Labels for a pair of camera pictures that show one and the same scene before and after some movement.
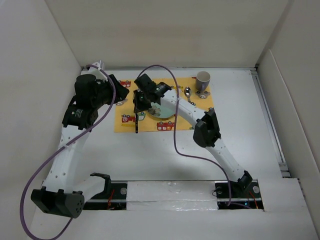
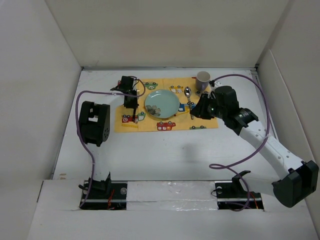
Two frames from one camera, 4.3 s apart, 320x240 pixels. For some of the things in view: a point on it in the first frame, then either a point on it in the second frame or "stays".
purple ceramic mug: x=202 y=79 stays
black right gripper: x=139 y=107 → x=199 y=111
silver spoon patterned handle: x=187 y=91 stays
